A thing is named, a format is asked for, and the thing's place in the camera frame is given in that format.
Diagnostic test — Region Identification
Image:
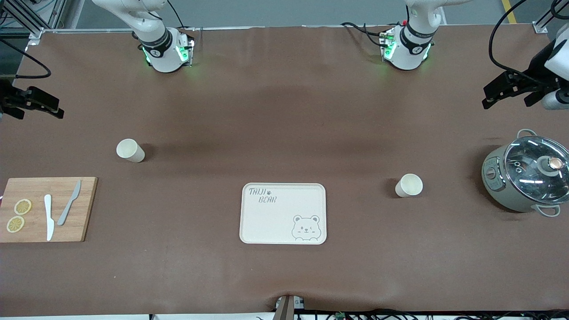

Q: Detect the black left base cable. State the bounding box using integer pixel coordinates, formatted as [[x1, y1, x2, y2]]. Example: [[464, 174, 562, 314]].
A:
[[341, 21, 388, 48]]

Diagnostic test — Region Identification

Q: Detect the white IKEA cup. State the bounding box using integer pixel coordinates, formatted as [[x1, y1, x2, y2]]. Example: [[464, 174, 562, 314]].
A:
[[116, 139, 145, 163], [395, 173, 423, 198]]

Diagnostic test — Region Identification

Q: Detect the aluminium frame profile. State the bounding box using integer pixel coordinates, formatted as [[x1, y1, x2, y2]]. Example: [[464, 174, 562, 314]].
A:
[[533, 0, 569, 34], [0, 0, 67, 45]]

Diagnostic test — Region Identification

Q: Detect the glass pot lid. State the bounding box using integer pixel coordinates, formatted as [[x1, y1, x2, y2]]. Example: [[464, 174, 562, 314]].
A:
[[504, 136, 569, 206]]

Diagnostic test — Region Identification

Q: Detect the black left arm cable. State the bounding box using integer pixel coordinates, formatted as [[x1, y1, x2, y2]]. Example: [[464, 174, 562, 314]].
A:
[[488, 0, 541, 85]]

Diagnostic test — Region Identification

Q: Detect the black base cable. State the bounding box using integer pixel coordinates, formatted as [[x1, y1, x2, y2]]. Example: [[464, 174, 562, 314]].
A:
[[167, 0, 196, 32], [341, 21, 388, 48]]

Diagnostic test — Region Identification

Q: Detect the wooden cutting board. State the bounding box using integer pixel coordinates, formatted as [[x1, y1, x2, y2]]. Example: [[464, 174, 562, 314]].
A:
[[0, 177, 98, 243]]

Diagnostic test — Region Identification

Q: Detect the cream bear print tray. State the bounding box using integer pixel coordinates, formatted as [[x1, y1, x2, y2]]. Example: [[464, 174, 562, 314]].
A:
[[239, 183, 327, 245]]

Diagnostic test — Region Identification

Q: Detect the black right base cable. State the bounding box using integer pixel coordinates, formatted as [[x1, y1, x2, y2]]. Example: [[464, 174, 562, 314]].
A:
[[167, 0, 196, 32]]

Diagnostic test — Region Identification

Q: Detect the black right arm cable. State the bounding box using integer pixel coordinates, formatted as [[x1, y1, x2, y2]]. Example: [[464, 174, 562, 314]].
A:
[[0, 39, 52, 80]]

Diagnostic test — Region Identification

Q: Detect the sage green electric pot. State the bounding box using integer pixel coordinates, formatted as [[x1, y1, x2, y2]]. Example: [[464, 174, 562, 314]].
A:
[[481, 129, 569, 217]]

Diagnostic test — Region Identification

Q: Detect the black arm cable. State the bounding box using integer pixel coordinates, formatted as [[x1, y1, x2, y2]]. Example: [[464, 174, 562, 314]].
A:
[[0, 39, 52, 80], [488, 0, 541, 85]]

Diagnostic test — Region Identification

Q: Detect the white plastic knife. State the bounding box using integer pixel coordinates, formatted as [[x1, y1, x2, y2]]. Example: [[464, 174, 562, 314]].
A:
[[44, 194, 55, 241]]

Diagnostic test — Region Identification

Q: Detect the brown table mat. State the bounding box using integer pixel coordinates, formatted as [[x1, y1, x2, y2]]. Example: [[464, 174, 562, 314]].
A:
[[0, 26, 569, 317]]

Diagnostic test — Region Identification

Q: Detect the grey table edge clamp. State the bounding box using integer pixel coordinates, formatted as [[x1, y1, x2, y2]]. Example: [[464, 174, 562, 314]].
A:
[[275, 294, 305, 320]]

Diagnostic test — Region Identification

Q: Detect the grey plastic knife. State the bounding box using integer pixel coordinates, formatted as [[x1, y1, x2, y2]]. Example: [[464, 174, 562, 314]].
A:
[[57, 180, 82, 226]]

